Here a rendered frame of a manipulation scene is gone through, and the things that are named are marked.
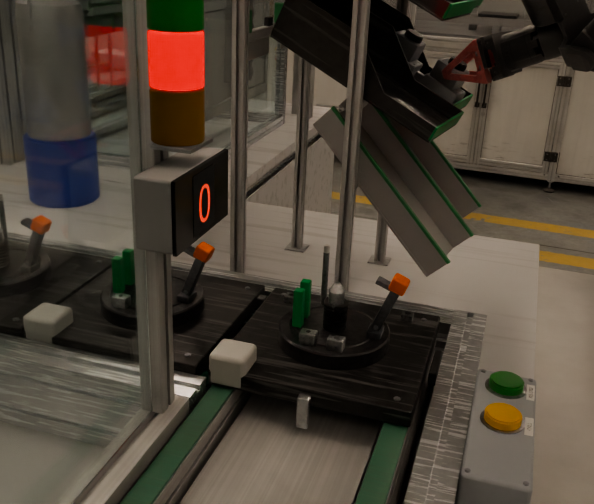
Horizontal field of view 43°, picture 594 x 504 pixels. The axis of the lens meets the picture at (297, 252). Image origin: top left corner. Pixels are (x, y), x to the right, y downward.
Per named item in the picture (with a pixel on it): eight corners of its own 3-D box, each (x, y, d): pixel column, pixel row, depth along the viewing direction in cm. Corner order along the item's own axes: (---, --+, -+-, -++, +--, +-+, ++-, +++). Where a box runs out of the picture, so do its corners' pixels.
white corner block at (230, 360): (257, 372, 91) (258, 343, 89) (243, 392, 87) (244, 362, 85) (221, 364, 92) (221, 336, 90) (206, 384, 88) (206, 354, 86)
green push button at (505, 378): (522, 388, 89) (525, 373, 89) (521, 406, 86) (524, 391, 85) (488, 381, 91) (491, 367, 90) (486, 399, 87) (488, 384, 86)
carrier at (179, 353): (265, 297, 109) (267, 217, 105) (196, 381, 88) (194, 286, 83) (118, 271, 116) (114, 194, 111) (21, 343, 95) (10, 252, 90)
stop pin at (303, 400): (310, 424, 85) (311, 394, 84) (307, 430, 84) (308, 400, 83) (298, 421, 86) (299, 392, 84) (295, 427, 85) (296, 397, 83)
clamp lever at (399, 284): (384, 327, 93) (411, 279, 89) (381, 334, 91) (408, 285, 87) (358, 313, 93) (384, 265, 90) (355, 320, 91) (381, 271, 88)
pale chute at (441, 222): (452, 248, 120) (474, 234, 118) (426, 277, 109) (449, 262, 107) (348, 109, 121) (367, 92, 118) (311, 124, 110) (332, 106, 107)
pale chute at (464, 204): (462, 218, 133) (482, 205, 131) (439, 242, 123) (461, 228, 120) (368, 93, 134) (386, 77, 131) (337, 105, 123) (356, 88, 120)
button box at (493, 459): (528, 419, 92) (537, 377, 90) (523, 538, 74) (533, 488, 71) (471, 408, 94) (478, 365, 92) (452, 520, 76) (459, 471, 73)
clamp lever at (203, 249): (196, 292, 99) (216, 247, 96) (190, 299, 98) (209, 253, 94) (173, 279, 100) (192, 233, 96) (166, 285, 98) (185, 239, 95)
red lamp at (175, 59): (213, 84, 69) (213, 29, 67) (190, 93, 65) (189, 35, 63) (164, 79, 70) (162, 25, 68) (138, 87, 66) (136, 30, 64)
